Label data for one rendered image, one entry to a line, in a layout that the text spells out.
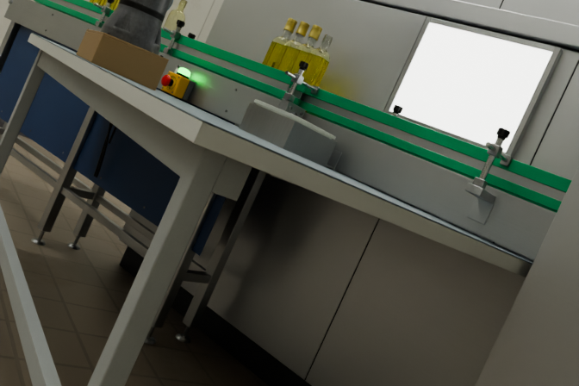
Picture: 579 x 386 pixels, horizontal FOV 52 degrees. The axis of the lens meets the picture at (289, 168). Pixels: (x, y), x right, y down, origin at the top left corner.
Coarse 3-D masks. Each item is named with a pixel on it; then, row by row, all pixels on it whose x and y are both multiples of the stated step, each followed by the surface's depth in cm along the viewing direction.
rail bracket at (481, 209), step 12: (504, 132) 140; (492, 144) 141; (492, 156) 141; (504, 156) 146; (480, 180) 141; (480, 192) 139; (480, 204) 149; (492, 204) 148; (468, 216) 150; (480, 216) 149
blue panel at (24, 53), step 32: (32, 32) 273; (32, 64) 267; (0, 96) 276; (64, 96) 248; (32, 128) 256; (64, 128) 243; (96, 128) 231; (64, 160) 238; (96, 160) 227; (128, 160) 216; (128, 192) 213; (160, 192) 204
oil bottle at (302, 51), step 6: (300, 48) 197; (306, 48) 196; (312, 48) 197; (294, 54) 198; (300, 54) 196; (306, 54) 195; (294, 60) 197; (300, 60) 196; (288, 66) 198; (294, 66) 197; (294, 72) 196
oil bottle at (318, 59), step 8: (320, 48) 194; (312, 56) 194; (320, 56) 192; (328, 56) 195; (312, 64) 193; (320, 64) 192; (304, 72) 194; (312, 72) 192; (320, 72) 194; (304, 80) 193; (312, 80) 192; (320, 80) 195
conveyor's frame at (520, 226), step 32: (64, 32) 255; (192, 96) 202; (224, 96) 194; (256, 96) 186; (352, 160) 173; (384, 160) 167; (416, 160) 162; (416, 192) 160; (448, 192) 155; (480, 224) 149; (512, 224) 144; (544, 224) 140
